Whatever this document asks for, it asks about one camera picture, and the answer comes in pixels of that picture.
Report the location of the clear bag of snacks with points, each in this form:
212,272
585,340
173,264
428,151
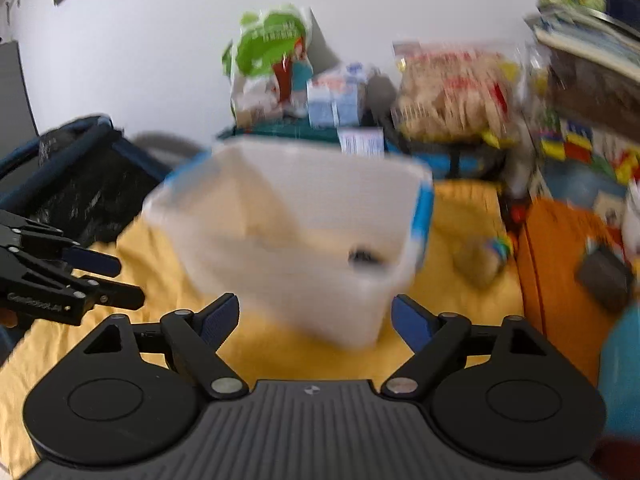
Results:
455,95

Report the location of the black mesh chair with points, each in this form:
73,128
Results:
85,180

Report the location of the yellow cloth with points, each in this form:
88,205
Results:
280,355

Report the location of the small colourful toy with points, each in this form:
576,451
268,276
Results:
480,262

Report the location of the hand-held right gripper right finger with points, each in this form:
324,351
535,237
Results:
411,321

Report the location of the toy box with colourful blocks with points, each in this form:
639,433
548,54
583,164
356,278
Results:
585,160

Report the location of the light blue box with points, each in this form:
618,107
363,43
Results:
622,375

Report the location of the stack of books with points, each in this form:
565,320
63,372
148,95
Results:
585,15

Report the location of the green and white snack bag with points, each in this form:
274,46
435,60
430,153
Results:
265,55

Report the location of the orange box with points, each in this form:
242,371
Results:
550,280

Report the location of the pack of small milk cartons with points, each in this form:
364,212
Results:
334,97

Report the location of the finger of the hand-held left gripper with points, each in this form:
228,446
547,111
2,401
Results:
120,296
95,261

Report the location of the grey power bank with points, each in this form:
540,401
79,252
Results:
602,280

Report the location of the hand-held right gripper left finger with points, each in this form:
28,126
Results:
220,321

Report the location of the dark teal box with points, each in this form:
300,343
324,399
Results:
280,130

